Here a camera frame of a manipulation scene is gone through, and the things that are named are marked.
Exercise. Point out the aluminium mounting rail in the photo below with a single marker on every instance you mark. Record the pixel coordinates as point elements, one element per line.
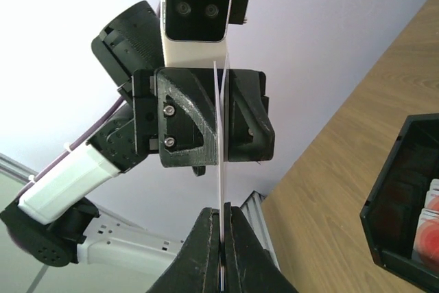
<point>253,212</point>

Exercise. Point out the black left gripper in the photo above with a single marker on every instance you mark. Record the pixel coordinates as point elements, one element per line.
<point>175,116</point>

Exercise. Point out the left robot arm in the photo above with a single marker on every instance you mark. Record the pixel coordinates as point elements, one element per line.
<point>51,218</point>

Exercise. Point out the black bin with red cards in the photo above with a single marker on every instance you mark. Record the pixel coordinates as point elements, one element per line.
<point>389,216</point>

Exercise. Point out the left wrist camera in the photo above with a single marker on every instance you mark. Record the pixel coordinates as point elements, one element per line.
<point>193,32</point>

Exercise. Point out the red circle card stack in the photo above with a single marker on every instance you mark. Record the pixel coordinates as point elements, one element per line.
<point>425,248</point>

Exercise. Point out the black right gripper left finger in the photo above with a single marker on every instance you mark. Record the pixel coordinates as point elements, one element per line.
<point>196,266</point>

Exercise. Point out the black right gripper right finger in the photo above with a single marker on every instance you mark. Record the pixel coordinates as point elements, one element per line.
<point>247,265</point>

